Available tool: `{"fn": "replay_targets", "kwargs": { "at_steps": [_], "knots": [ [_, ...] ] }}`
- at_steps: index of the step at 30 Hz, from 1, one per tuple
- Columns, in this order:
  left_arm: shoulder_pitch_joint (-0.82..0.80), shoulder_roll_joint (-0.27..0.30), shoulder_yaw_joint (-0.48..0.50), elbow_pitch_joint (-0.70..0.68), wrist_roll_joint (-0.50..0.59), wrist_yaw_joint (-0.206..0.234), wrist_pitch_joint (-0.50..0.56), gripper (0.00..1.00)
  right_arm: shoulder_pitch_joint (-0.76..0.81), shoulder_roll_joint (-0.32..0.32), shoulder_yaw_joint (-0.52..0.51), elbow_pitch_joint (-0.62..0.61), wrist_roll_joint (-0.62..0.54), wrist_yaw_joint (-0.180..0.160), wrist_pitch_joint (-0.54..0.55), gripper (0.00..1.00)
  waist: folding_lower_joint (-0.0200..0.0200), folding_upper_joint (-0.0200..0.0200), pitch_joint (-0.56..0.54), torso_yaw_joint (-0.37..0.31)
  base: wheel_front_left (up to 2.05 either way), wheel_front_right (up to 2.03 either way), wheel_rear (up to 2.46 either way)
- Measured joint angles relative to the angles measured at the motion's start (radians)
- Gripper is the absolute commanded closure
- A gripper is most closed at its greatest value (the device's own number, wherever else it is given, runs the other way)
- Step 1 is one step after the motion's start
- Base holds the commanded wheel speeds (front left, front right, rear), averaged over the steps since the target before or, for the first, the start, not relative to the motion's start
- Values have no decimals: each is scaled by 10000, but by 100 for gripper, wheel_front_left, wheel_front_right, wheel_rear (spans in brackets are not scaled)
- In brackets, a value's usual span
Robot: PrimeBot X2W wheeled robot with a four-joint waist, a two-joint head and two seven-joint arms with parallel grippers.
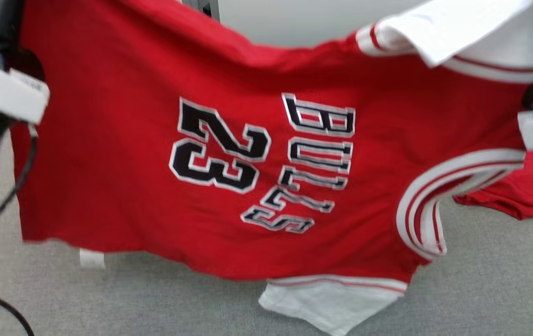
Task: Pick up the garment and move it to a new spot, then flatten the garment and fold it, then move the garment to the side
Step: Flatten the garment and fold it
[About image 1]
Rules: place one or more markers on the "red shorts with white stripe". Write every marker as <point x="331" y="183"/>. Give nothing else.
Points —
<point x="523" y="191"/>

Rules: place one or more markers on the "red basketball jersey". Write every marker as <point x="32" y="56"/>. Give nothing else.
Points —
<point x="131" y="186"/>

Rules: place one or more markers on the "grey metal frame post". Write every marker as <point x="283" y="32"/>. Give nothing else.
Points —
<point x="203" y="7"/>

